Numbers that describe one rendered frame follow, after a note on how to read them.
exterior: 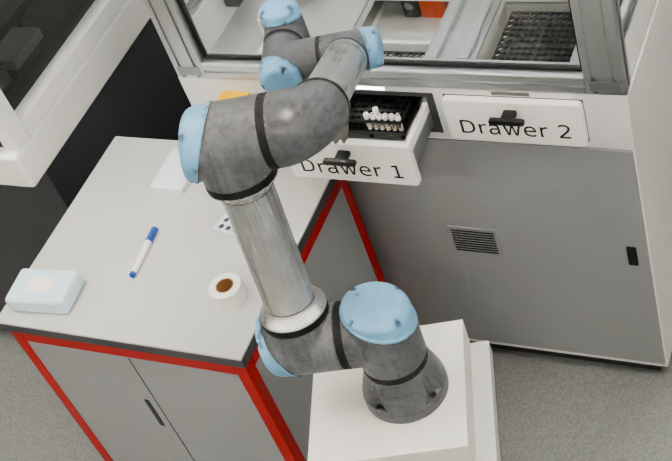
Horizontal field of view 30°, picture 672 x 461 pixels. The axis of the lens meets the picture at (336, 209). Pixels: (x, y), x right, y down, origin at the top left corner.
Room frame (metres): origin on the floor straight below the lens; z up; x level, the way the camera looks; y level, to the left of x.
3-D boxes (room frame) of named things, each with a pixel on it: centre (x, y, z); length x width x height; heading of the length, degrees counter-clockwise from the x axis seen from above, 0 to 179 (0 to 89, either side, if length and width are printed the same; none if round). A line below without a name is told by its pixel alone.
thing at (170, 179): (2.26, 0.31, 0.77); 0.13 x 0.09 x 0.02; 144
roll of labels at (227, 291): (1.82, 0.27, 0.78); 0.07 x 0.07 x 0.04
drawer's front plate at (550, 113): (1.88, -0.40, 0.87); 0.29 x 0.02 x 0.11; 53
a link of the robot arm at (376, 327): (1.38, 0.01, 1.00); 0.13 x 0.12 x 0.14; 72
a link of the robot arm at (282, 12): (1.91, -0.04, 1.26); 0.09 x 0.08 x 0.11; 162
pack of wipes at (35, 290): (2.03, 0.65, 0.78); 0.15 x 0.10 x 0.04; 58
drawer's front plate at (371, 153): (1.95, -0.07, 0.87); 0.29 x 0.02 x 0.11; 53
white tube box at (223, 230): (2.01, 0.19, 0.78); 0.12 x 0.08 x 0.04; 133
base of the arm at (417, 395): (1.38, 0.00, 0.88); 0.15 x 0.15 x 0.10
